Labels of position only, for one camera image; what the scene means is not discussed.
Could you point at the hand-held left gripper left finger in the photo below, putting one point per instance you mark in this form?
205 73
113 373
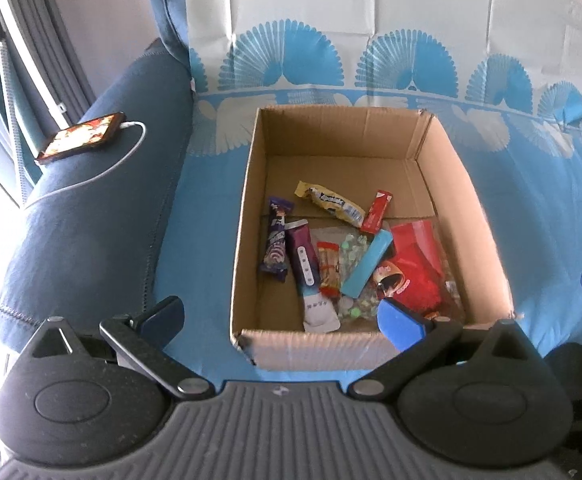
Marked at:
163 312

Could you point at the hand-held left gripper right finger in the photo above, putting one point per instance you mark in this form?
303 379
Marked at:
400 322

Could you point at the light blue snack bar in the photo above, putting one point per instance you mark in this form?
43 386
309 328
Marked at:
368 262

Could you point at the plain red packet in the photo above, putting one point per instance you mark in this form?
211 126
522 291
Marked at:
416 255

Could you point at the clear bag of candies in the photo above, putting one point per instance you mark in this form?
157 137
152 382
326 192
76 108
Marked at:
351 252

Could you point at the small orange red packet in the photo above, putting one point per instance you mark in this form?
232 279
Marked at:
328 270

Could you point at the red stick packet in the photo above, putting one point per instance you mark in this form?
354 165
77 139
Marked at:
376 211

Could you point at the dark purple tube packet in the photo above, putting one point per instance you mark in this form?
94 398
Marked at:
303 260

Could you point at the purple swirl wafer packet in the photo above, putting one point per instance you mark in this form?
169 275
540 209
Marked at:
276 245

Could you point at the yellow snack bar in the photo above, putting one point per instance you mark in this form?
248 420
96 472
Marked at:
328 201

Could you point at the cardboard box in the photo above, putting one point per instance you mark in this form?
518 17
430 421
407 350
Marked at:
341 180

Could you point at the blue sofa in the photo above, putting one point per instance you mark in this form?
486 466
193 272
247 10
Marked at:
86 220

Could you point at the black smartphone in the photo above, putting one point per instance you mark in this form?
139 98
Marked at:
78 137

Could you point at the white garment steamer pole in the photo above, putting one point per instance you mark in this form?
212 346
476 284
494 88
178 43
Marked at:
31 60

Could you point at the grey blue curtain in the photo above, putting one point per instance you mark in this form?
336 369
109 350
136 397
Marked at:
66 35

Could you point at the blue white printed cloth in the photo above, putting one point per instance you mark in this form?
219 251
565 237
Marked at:
321 0

